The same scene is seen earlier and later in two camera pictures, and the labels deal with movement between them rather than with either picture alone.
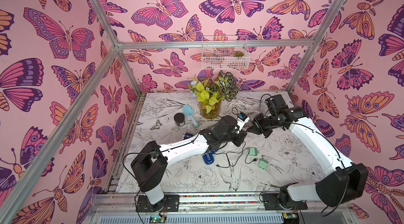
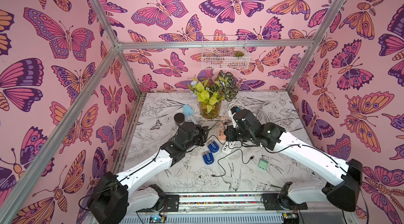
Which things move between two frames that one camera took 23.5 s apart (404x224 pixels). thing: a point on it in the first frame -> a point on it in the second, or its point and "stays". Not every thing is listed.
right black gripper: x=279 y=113 -> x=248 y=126
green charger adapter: x=263 y=164 stays
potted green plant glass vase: x=210 y=93 stays
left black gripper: x=241 y=135 -> x=201 y=130
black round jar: x=179 y=119 stays
